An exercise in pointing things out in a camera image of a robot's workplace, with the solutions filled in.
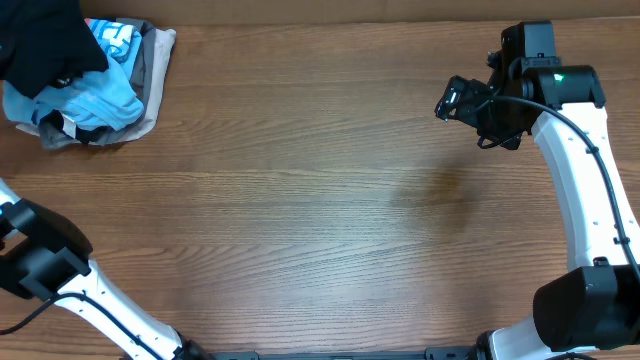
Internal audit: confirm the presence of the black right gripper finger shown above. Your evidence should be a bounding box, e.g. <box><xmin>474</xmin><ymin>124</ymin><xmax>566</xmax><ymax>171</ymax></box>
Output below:
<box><xmin>436</xmin><ymin>75</ymin><xmax>488</xmax><ymax>108</ymax></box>
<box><xmin>434</xmin><ymin>99</ymin><xmax>473</xmax><ymax>125</ymax></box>

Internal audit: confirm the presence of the black polo shirt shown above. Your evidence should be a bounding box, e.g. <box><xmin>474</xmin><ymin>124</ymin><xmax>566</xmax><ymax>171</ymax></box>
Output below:
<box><xmin>1</xmin><ymin>0</ymin><xmax>108</xmax><ymax>99</ymax></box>

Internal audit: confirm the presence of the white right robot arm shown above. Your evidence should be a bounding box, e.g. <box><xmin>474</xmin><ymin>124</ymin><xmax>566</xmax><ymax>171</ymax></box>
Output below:
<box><xmin>425</xmin><ymin>21</ymin><xmax>639</xmax><ymax>360</ymax></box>

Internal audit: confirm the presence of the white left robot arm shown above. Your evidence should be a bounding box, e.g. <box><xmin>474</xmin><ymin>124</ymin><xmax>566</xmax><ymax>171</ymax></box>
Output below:
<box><xmin>1</xmin><ymin>183</ymin><xmax>211</xmax><ymax>360</ymax></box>

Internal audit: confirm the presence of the light blue printed t-shirt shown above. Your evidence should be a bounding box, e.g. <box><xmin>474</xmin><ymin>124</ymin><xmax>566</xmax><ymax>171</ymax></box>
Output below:
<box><xmin>2</xmin><ymin>18</ymin><xmax>144</xmax><ymax>131</ymax></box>

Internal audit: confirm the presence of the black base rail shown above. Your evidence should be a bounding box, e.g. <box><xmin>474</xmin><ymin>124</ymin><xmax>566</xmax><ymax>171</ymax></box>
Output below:
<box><xmin>179</xmin><ymin>346</ymin><xmax>474</xmax><ymax>360</ymax></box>

